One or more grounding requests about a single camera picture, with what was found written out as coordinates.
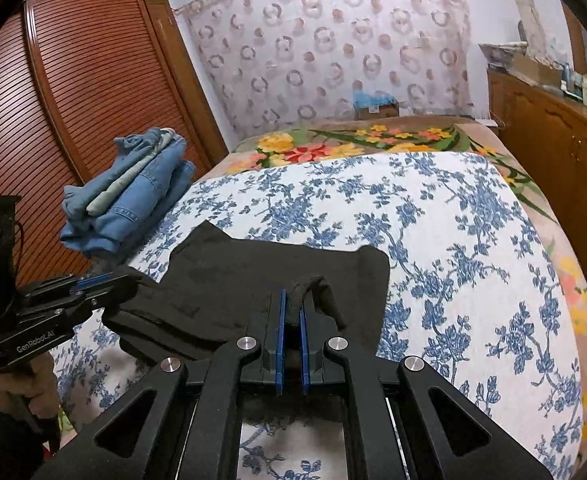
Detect person's left hand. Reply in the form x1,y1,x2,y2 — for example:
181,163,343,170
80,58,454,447
0,352,62,411

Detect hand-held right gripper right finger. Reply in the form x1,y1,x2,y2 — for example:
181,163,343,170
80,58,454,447
299,305,549,480

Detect small cardboard box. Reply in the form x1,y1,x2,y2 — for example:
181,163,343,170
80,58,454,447
356,102,400,121

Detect folded dark blue jeans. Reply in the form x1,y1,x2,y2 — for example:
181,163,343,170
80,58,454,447
60,135,197,260

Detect black pants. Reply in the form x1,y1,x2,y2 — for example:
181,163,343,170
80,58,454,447
102,220,391,433

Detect brown slatted wardrobe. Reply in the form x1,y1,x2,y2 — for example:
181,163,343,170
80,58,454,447
0,0,229,286

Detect folded pale grey jeans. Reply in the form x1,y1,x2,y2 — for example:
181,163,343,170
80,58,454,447
88,160,150,214

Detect circle patterned curtain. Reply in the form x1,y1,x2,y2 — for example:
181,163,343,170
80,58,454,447
174,0,474,141

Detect colourful flower blanket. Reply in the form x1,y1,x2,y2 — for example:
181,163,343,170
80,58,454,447
206,115,587,461

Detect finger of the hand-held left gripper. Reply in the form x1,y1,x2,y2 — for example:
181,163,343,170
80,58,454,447
71,276,139,320
68,271,124,291

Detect wooden window frame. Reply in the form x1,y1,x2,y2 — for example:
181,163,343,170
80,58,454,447
562,4,587,77

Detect wooden cabinet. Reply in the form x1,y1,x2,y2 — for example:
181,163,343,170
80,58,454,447
487,69,587,281

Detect blue floral bed sheet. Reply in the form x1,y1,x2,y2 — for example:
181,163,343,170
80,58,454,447
56,151,584,480

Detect open cardboard box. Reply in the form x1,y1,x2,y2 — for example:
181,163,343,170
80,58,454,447
511,54,564,86

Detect light blue cloth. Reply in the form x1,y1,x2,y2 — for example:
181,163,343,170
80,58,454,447
351,87,397,108

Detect folded light blue jeans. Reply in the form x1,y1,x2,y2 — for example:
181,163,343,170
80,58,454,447
64,127,177,213

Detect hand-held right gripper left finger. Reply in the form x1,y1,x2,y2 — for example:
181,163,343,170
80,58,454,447
31,287,288,480

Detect stack of papers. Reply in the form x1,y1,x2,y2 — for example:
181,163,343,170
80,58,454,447
479,40,529,68

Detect tied beige curtain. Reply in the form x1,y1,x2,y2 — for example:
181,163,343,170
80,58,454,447
503,0,549,46

